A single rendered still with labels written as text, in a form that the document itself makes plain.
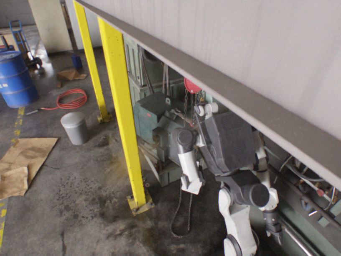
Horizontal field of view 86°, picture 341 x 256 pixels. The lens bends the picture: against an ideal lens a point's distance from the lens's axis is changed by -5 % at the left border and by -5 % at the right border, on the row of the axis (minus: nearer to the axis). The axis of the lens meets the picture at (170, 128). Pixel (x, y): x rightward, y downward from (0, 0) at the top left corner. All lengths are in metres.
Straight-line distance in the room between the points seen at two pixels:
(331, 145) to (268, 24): 0.15
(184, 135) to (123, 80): 0.48
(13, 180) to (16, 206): 0.41
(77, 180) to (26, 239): 0.71
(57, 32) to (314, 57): 7.07
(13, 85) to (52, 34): 3.22
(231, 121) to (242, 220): 0.59
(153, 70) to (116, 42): 1.17
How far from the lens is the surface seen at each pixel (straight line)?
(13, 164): 3.13
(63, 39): 7.21
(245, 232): 1.32
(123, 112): 1.27
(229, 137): 0.99
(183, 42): 0.43
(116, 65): 1.14
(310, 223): 1.62
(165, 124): 1.70
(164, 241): 1.95
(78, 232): 2.15
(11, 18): 15.18
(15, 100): 4.44
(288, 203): 1.64
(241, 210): 1.26
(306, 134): 0.24
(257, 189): 1.02
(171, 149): 1.76
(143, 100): 1.99
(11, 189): 2.81
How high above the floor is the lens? 1.82
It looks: 38 degrees down
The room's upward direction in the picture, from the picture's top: straight up
